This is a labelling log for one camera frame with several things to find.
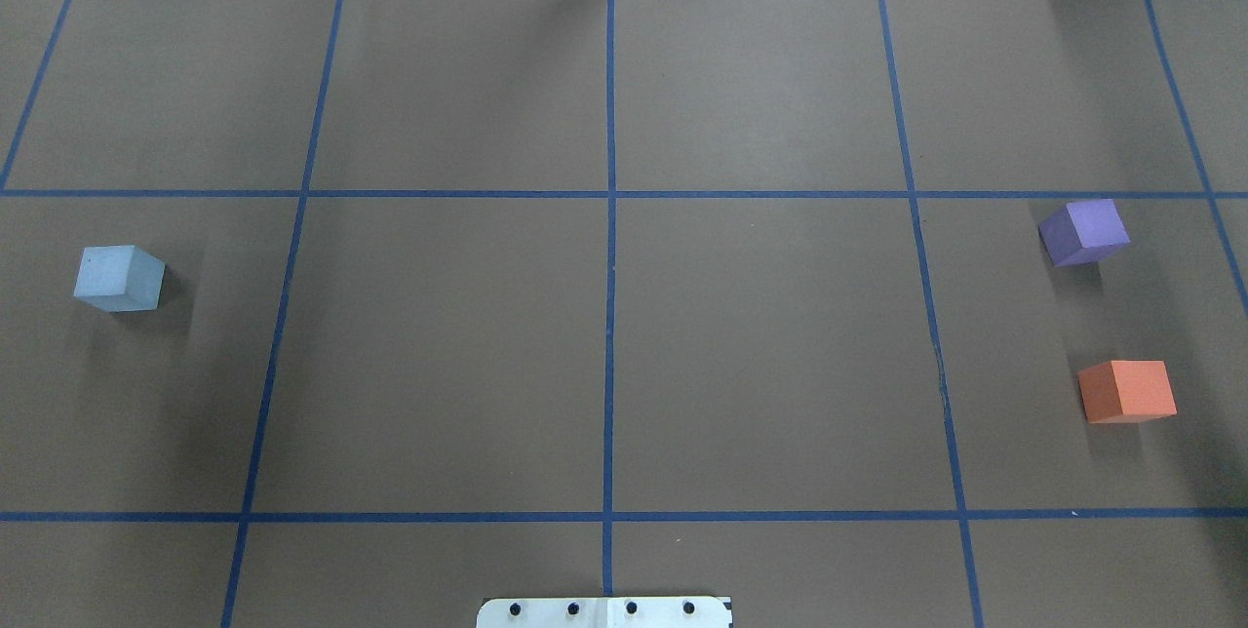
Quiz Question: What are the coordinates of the light blue foam block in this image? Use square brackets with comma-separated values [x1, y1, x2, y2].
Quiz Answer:
[74, 245, 166, 313]

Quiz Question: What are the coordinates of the purple foam block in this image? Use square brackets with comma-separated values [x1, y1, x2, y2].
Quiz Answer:
[1038, 200, 1131, 267]

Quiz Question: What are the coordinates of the orange foam block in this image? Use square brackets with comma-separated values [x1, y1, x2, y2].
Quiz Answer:
[1075, 360, 1177, 424]

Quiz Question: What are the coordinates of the white pedestal column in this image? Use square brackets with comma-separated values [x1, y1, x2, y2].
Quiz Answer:
[474, 596, 734, 627]

